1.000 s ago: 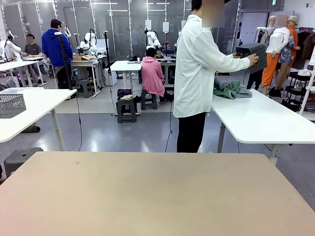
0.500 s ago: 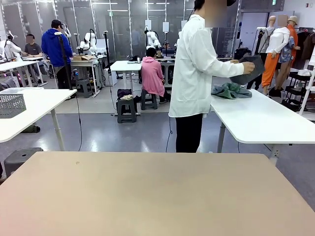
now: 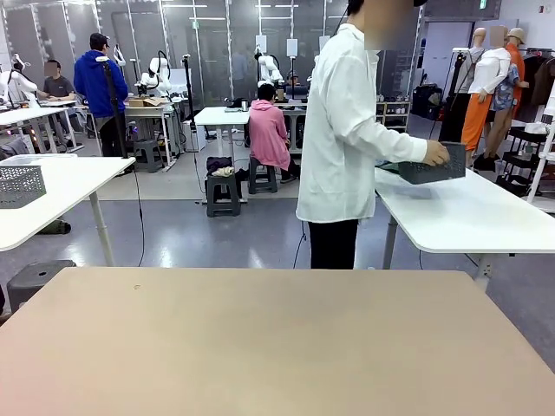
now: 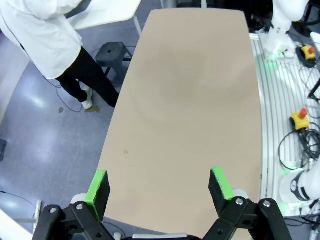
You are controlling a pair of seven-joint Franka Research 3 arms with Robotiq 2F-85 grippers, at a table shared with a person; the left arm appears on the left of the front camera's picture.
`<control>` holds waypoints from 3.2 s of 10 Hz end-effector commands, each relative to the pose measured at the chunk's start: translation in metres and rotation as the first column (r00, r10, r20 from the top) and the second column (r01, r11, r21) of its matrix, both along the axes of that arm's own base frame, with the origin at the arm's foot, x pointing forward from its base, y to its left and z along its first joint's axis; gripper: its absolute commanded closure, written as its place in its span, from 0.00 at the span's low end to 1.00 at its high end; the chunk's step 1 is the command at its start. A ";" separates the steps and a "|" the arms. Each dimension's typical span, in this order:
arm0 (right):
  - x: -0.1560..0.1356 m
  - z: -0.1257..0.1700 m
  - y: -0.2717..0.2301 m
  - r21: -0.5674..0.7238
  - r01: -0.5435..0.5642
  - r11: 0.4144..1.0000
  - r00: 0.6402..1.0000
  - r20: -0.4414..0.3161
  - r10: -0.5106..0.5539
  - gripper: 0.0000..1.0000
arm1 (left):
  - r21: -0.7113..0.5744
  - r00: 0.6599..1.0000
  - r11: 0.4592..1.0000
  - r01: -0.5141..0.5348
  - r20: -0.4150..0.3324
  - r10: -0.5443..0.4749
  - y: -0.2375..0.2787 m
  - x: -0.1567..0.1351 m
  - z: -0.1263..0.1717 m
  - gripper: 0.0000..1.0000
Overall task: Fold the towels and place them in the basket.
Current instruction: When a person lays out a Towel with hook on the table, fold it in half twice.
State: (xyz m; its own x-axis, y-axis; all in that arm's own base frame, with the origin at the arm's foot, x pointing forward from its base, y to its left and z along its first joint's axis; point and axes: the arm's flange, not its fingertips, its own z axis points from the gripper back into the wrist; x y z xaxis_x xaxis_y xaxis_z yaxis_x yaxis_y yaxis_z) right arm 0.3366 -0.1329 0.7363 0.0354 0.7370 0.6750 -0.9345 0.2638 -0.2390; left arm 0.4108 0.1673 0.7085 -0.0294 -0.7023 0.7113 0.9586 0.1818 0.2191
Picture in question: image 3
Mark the white plastic bin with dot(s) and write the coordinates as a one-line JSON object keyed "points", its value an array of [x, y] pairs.
{"points": [[39, 159]]}

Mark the person's right forearm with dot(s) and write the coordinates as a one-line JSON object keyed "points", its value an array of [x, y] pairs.
{"points": [[399, 145]]}

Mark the wooden shoe shelf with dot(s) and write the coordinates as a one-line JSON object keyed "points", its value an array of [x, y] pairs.
{"points": [[392, 115]]}

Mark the person's right hand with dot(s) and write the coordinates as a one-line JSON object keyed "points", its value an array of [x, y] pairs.
{"points": [[438, 154]]}

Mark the black rolling cart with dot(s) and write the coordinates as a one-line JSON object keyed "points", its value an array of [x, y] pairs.
{"points": [[522, 151]]}

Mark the white background desk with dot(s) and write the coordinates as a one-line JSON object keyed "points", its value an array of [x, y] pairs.
{"points": [[221, 116]]}

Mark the seated person in grey shirt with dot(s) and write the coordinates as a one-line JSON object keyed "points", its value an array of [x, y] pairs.
{"points": [[58, 86]]}

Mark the dark grey perforated basket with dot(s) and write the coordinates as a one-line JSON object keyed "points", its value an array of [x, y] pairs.
{"points": [[433, 173]]}

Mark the person in pink hoodie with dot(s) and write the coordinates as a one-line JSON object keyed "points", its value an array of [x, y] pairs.
{"points": [[266, 130]]}

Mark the pile of dark clothes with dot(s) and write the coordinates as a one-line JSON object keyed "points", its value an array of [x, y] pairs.
{"points": [[219, 167]]}

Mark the open cardboard box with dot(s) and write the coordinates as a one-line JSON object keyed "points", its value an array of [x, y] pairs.
{"points": [[145, 102]]}

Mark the black tripod pole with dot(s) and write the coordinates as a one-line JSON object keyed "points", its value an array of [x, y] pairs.
{"points": [[112, 95]]}

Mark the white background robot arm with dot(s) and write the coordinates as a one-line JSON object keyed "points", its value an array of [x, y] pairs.
{"points": [[17, 84], [269, 65], [156, 76]]}

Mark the white metal rack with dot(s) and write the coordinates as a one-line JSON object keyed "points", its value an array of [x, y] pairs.
{"points": [[544, 160]]}

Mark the person in blue hoodie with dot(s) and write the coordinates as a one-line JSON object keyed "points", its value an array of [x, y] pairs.
{"points": [[97, 86]]}

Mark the mannequin with beige hat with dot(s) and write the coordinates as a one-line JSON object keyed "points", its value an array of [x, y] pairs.
{"points": [[516, 56]]}

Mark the person in white shirt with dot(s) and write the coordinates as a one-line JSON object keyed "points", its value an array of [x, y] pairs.
{"points": [[338, 130]]}

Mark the dark green bag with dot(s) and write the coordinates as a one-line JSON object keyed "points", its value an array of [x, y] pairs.
{"points": [[54, 227]]}

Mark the small mannequin in blue shirt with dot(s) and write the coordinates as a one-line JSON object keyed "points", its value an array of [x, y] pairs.
{"points": [[505, 93]]}

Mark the black luggage bag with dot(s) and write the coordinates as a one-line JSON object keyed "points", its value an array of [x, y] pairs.
{"points": [[427, 102]]}

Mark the grey plastic step stool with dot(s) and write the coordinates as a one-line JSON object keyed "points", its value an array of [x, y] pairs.
{"points": [[262, 175], [223, 195], [147, 154], [39, 279]]}

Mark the white table with rounded corners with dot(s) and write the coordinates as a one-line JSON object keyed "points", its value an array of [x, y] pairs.
{"points": [[468, 212]]}

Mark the light grey perforated basket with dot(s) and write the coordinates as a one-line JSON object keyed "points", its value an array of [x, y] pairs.
{"points": [[21, 186]]}

